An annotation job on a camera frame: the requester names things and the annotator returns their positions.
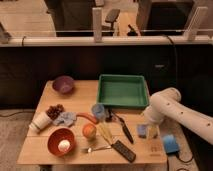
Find blue sponge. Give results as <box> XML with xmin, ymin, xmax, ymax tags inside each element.
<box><xmin>137</xmin><ymin>124</ymin><xmax>148</xmax><ymax>138</ymax></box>

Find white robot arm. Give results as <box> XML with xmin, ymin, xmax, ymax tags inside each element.
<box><xmin>143</xmin><ymin>87</ymin><xmax>213</xmax><ymax>145</ymax></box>

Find green plastic tray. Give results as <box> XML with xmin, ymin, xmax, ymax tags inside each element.
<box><xmin>97</xmin><ymin>74</ymin><xmax>149</xmax><ymax>109</ymax></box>

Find blue box on floor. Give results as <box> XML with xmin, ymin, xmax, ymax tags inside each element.
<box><xmin>163</xmin><ymin>134</ymin><xmax>180</xmax><ymax>154</ymax></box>

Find black remote control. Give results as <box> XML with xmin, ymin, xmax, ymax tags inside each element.
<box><xmin>112</xmin><ymin>140</ymin><xmax>136</xmax><ymax>163</ymax></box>

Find small blue cup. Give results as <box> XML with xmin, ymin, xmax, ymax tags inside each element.
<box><xmin>91</xmin><ymin>104</ymin><xmax>106</xmax><ymax>121</ymax></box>

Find orange fruit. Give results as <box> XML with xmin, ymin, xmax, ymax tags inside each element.
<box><xmin>82</xmin><ymin>123</ymin><xmax>97</xmax><ymax>139</ymax></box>

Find orange carrot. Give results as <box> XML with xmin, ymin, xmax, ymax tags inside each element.
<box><xmin>76</xmin><ymin>113</ymin><xmax>98</xmax><ymax>124</ymax></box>

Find silver fork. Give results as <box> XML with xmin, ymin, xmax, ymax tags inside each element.
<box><xmin>81</xmin><ymin>146</ymin><xmax>111</xmax><ymax>153</ymax></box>

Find wooden table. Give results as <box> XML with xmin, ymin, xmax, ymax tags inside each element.
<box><xmin>17</xmin><ymin>81</ymin><xmax>167</xmax><ymax>165</ymax></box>

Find blue crumpled cloth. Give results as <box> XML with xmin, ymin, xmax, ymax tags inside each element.
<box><xmin>53</xmin><ymin>112</ymin><xmax>77</xmax><ymax>127</ymax></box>

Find white egg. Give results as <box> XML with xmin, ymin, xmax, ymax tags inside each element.
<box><xmin>58</xmin><ymin>140</ymin><xmax>70</xmax><ymax>152</ymax></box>

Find red bowl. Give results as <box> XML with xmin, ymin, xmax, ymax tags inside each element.
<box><xmin>47</xmin><ymin>128</ymin><xmax>76</xmax><ymax>157</ymax></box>

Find purple bowl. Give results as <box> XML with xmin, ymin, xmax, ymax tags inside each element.
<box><xmin>52</xmin><ymin>76</ymin><xmax>74</xmax><ymax>94</ymax></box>

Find bunch of dark grapes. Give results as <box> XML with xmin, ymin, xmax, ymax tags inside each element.
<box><xmin>46</xmin><ymin>104</ymin><xmax>64</xmax><ymax>120</ymax></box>

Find white paper cup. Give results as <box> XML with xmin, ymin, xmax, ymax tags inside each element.
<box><xmin>29</xmin><ymin>112</ymin><xmax>52</xmax><ymax>133</ymax></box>

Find black handled knife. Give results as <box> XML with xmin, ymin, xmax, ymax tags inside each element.
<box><xmin>112</xmin><ymin>113</ymin><xmax>134</xmax><ymax>144</ymax></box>

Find white horizontal rail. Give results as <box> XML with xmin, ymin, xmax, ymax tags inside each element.
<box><xmin>0</xmin><ymin>35</ymin><xmax>213</xmax><ymax>47</ymax></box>

